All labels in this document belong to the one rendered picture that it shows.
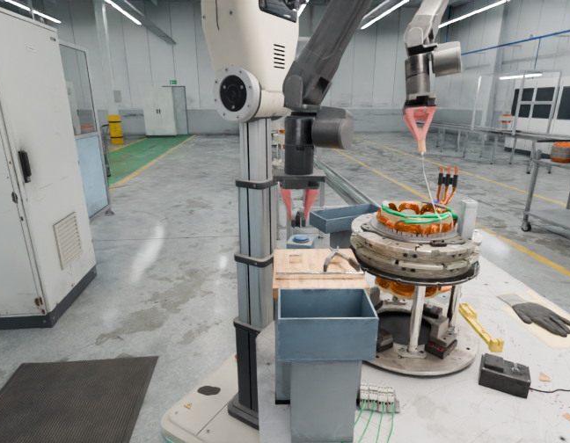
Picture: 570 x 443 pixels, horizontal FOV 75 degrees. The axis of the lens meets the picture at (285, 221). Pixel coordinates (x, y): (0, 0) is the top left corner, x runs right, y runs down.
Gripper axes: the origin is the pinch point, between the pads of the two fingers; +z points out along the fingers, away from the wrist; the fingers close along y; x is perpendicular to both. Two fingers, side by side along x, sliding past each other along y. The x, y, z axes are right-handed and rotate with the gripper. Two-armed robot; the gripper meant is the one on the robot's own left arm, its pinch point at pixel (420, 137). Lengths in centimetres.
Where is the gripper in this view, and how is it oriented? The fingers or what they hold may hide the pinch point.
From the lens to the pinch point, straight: 98.7
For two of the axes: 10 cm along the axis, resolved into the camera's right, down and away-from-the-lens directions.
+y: 1.9, 0.4, 9.8
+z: 0.3, 10.0, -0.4
